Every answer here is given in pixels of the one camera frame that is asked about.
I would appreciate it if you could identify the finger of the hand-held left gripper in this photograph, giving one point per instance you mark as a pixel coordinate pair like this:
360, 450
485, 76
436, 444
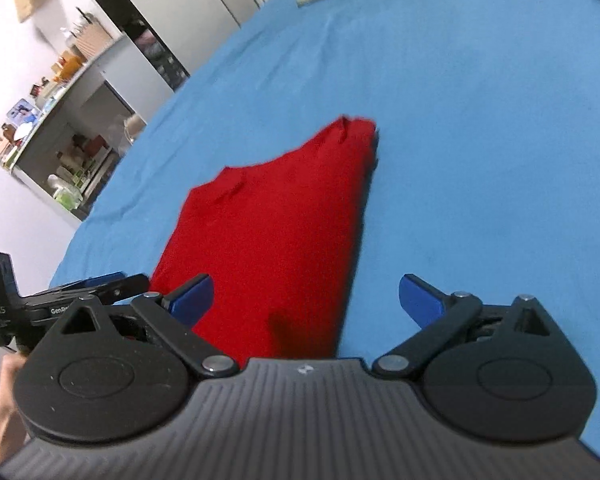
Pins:
97, 278
127, 287

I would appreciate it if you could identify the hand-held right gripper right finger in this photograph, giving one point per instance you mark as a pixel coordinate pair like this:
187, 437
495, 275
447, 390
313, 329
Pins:
421, 304

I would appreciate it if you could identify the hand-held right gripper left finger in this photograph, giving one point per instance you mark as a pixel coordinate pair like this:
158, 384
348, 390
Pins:
194, 301

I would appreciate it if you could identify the red long-sleeved sweater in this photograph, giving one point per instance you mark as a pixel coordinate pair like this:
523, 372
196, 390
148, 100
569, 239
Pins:
280, 240

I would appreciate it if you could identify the person's left hand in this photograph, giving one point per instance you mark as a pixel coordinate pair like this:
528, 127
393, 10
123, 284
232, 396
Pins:
0, 410

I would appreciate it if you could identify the green tissue pack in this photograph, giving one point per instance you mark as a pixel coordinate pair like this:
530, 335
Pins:
64, 194

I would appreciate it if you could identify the white shelf desk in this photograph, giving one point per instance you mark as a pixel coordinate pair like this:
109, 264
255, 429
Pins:
80, 125

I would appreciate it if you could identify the cream bag on floor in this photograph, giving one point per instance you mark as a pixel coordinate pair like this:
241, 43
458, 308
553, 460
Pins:
134, 127

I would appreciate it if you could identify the bed with blue sheet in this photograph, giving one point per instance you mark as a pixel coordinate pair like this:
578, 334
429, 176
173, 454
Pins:
480, 160

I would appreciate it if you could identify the photo card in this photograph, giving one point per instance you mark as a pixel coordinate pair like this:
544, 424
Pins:
22, 112

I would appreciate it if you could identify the orange plush toy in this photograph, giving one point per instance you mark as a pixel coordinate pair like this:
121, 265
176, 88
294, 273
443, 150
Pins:
67, 67

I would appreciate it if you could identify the woven basket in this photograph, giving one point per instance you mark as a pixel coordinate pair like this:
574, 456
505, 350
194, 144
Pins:
94, 37

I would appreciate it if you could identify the grey and white wardrobe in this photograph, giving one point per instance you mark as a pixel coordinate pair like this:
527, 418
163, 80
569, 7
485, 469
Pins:
180, 15

